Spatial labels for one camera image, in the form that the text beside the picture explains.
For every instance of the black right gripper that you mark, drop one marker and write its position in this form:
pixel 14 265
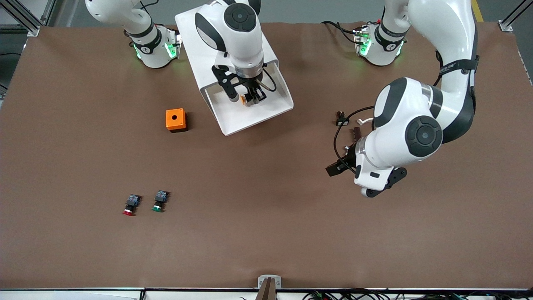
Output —
pixel 251 88

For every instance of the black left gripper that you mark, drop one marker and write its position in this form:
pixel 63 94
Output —
pixel 349 158

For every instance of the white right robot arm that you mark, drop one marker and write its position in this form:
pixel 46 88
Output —
pixel 241 37

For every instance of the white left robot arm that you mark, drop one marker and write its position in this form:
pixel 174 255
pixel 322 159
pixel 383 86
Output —
pixel 399 125

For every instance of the white drawer cabinet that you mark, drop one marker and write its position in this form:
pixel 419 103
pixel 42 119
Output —
pixel 200 54

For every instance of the green push button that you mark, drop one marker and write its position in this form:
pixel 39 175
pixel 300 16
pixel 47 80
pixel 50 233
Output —
pixel 160 196

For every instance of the red push button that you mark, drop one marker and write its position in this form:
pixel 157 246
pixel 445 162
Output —
pixel 132 202

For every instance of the brown terminal block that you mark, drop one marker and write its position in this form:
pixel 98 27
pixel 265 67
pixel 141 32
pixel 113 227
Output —
pixel 356 133

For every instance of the orange box with hole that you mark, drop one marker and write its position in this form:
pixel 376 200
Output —
pixel 170 121

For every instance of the yellow floor tape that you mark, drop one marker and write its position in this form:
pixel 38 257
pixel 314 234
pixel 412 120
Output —
pixel 478 11

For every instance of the black white rectangular switch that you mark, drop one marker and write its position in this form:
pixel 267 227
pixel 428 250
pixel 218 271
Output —
pixel 342 121

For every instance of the white curved bracket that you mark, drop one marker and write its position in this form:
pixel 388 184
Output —
pixel 364 121

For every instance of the grey metal bracket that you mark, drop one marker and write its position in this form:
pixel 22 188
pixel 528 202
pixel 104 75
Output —
pixel 262 281

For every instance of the brown camera pole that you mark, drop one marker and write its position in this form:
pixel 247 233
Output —
pixel 268 291

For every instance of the aluminium frame profile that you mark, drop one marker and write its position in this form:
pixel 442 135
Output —
pixel 31 26
pixel 506 26

